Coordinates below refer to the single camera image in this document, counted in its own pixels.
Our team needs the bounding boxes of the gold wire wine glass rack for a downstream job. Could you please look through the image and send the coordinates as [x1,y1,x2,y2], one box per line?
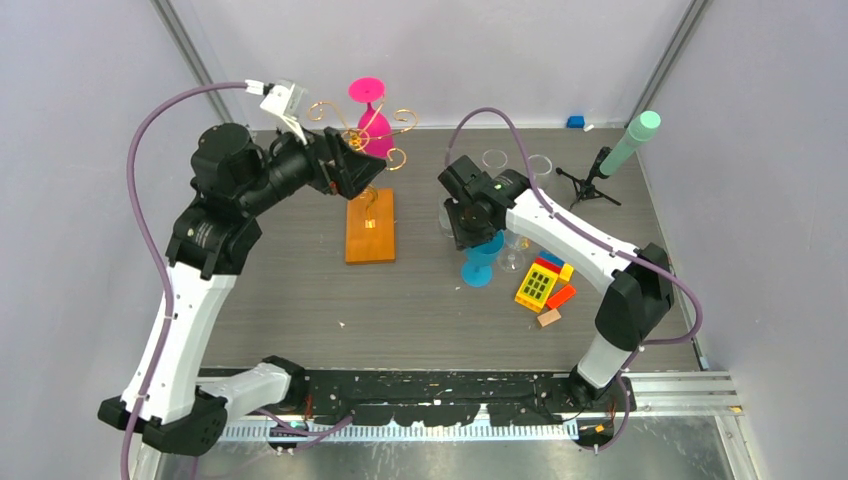
[305,99,421,266]

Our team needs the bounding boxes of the blue wine glass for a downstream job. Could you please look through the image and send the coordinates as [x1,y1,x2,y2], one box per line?
[460,231,505,288]

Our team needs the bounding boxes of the pink wine glass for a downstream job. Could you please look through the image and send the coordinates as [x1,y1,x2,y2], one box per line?
[348,77,394,159]

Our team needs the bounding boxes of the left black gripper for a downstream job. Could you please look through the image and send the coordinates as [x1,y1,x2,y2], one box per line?
[238,113,385,216]

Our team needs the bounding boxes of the mint green cylinder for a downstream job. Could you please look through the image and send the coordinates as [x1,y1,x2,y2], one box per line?
[599,110,662,178]

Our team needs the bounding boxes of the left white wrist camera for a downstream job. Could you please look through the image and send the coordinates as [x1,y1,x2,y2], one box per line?
[245,79,308,146]

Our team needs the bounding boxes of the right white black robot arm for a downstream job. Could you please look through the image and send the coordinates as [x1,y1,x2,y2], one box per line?
[438,156,674,411]

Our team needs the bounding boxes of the yellow toy block window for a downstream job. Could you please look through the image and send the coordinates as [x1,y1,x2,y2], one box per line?
[514,263,558,313]

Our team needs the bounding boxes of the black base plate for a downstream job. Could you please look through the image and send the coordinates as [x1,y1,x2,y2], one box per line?
[242,368,637,429]

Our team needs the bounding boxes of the black mini tripod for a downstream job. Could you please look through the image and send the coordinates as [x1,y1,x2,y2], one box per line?
[555,147,622,211]

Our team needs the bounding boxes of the orange toy block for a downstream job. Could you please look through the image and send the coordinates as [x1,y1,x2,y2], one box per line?
[546,284,577,310]

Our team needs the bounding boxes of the yellow toy brick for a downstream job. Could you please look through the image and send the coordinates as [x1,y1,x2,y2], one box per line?
[557,263,574,284]

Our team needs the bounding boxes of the red toy brick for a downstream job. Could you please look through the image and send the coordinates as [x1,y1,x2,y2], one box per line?
[534,257,562,276]

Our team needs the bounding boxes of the clear tall wine glass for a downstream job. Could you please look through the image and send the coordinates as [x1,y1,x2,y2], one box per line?
[481,149,509,178]

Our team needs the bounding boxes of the clear stemless wine glass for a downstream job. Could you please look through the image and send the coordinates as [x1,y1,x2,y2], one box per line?
[437,201,454,239]

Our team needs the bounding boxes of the small blue object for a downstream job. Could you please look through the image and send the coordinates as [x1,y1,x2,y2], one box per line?
[566,115,586,129]

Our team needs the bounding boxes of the blue toy brick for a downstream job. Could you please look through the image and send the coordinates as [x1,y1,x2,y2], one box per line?
[537,250,565,269]

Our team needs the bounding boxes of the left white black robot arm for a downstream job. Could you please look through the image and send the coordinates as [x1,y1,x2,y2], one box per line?
[98,123,387,457]

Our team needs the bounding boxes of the tan wooden block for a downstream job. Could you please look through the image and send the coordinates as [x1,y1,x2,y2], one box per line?
[536,309,562,328]

